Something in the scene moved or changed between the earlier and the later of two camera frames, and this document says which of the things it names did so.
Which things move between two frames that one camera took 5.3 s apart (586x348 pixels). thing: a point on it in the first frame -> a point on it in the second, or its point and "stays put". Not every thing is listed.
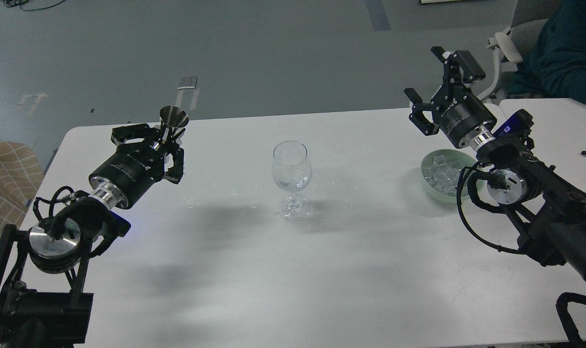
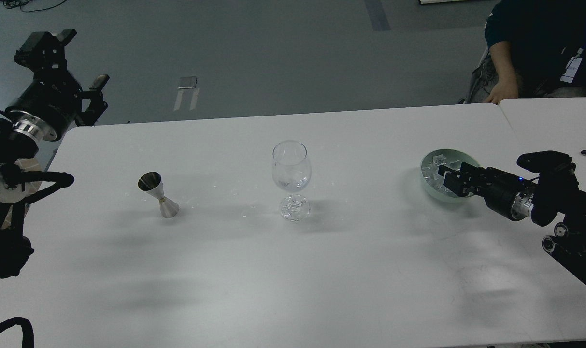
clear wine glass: x=292 y=171 stays put
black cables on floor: x=11 y=3 stays put
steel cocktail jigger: x=174 y=116 -> x=151 y=182
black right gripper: x=459 y=110 -> x=510 y=195
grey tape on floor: x=188 y=83 stays put
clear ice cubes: x=441 y=172 stays put
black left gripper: x=136 y=166 -> x=54 y=96
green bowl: x=439 y=170 stays put
